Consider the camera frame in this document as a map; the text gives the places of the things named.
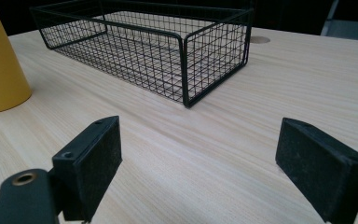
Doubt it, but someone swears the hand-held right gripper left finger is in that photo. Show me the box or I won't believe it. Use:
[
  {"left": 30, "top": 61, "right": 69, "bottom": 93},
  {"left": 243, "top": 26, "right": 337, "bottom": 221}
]
[{"left": 51, "top": 115, "right": 123, "bottom": 223}]

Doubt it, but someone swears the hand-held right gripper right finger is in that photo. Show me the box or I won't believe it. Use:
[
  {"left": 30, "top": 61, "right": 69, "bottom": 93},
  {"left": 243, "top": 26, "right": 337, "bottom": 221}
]
[{"left": 275, "top": 117, "right": 358, "bottom": 224}]

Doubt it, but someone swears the yellow cup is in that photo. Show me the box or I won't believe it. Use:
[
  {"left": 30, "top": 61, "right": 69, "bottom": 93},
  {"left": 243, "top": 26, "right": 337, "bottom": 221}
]
[{"left": 0, "top": 0, "right": 33, "bottom": 115}]

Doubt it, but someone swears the grey chair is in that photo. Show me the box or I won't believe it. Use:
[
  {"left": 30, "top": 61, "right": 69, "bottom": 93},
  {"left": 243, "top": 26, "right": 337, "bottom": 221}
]
[{"left": 320, "top": 0, "right": 358, "bottom": 43}]

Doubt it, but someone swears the black wire mesh basket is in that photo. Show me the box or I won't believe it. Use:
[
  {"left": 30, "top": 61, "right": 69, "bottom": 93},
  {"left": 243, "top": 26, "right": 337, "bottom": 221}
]
[{"left": 30, "top": 0, "right": 255, "bottom": 109}]

